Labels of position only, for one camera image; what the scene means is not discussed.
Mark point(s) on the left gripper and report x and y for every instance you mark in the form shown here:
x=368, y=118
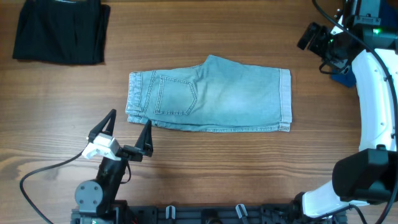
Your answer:
x=142, y=145

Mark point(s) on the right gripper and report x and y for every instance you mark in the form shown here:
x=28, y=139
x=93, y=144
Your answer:
x=321, y=33

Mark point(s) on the light blue denim shorts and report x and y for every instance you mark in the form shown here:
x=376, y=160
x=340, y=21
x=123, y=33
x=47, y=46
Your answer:
x=217, y=96

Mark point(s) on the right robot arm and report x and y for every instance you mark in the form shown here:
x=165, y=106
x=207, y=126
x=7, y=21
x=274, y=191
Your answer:
x=358, y=42

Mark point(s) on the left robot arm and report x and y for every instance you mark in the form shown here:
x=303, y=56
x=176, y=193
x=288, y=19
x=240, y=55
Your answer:
x=96, y=198

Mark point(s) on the dark blue garment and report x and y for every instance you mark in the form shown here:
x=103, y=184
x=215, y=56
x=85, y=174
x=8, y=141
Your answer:
x=388, y=16

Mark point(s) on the black folded garment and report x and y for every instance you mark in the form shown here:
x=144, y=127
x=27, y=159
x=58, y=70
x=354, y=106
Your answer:
x=65, y=32

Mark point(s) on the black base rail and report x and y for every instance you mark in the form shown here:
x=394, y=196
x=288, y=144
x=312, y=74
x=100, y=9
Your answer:
x=265, y=214

